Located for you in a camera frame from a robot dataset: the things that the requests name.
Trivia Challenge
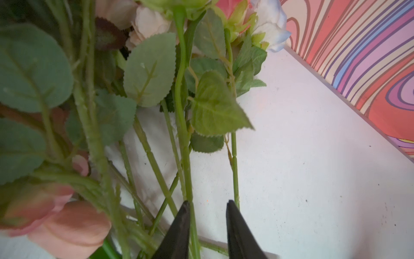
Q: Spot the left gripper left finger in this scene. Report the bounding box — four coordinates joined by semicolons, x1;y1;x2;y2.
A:
152;201;191;259

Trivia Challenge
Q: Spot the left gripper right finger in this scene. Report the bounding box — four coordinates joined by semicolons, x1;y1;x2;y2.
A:
226;200;267;259

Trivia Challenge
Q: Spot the pile of artificial flowers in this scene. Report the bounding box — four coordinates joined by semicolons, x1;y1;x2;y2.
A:
0;0;227;259

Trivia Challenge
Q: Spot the white artificial rose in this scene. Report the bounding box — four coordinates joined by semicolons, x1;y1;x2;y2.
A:
185;1;290;204

